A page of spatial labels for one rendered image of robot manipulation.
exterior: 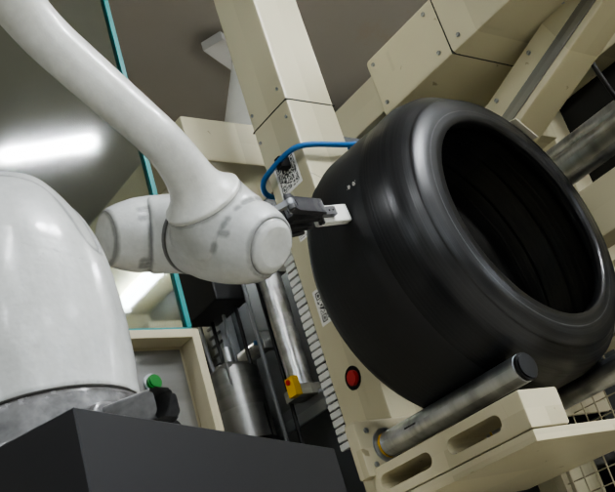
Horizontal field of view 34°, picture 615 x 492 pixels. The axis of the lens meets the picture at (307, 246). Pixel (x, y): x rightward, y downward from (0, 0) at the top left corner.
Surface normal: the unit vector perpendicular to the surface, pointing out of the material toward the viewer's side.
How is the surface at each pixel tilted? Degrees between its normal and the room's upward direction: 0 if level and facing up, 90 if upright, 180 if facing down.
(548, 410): 90
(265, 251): 127
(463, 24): 90
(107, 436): 90
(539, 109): 162
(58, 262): 85
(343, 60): 180
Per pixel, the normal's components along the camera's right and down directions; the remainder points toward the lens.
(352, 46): 0.28, 0.87
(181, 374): 0.55, -0.48
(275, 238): 0.73, 0.21
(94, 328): 0.76, -0.44
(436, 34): -0.78, -0.03
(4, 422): -0.21, -0.46
